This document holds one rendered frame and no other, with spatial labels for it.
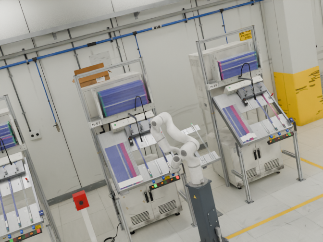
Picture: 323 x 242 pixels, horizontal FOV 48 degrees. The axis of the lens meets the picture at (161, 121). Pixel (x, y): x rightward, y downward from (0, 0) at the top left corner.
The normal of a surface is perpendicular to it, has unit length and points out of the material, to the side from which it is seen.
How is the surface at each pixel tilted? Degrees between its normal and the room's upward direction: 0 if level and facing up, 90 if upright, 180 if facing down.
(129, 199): 90
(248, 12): 90
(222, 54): 90
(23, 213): 47
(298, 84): 90
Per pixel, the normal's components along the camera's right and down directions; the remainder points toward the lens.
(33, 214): 0.07, -0.50
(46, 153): 0.32, 0.19
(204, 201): 0.62, 0.07
